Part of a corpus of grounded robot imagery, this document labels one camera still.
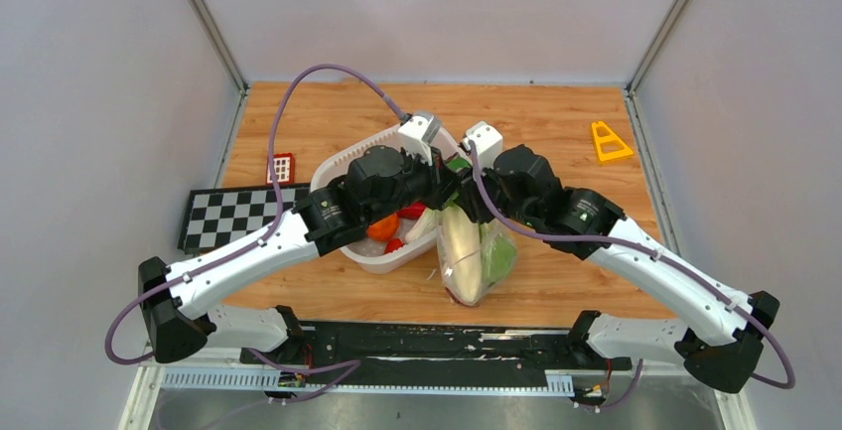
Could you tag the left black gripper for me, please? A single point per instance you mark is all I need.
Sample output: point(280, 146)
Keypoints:
point(441, 180)

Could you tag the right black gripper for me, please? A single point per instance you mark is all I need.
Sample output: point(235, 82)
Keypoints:
point(468, 198)

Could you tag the long white toy radish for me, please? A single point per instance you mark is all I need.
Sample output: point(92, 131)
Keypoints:
point(460, 246)

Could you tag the clear pink zip bag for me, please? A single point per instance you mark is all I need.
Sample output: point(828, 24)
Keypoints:
point(490, 227)

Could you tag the green toy cabbage head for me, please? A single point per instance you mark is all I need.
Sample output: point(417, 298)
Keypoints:
point(498, 257)

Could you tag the white plastic basket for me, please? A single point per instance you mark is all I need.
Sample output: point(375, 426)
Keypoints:
point(368, 253)

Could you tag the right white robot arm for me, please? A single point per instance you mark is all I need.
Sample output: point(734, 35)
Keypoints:
point(720, 335)

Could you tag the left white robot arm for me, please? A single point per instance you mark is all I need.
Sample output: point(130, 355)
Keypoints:
point(177, 299)

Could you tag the green toy leaf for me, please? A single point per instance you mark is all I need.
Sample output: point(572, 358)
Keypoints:
point(457, 164)

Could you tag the long red toy pepper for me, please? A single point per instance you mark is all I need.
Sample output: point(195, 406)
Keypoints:
point(413, 212)

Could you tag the green toy bok choy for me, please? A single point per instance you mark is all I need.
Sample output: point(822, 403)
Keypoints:
point(425, 224)

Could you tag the orange toy pumpkin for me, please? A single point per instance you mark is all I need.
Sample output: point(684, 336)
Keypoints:
point(384, 229)

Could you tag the red white grid block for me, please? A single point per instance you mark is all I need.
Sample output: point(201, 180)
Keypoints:
point(283, 166)

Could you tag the black white checkerboard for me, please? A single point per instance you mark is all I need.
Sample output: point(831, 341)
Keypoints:
point(217, 217)

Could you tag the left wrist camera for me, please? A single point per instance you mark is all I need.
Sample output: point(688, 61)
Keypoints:
point(417, 133)

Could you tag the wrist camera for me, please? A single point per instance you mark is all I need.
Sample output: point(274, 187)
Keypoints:
point(488, 141)
point(417, 133)

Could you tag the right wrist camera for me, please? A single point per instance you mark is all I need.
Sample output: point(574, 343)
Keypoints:
point(488, 141)

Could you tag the yellow plastic triangle frame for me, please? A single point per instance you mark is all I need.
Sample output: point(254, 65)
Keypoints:
point(609, 146)

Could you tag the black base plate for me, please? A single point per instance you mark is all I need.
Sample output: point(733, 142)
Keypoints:
point(435, 355)

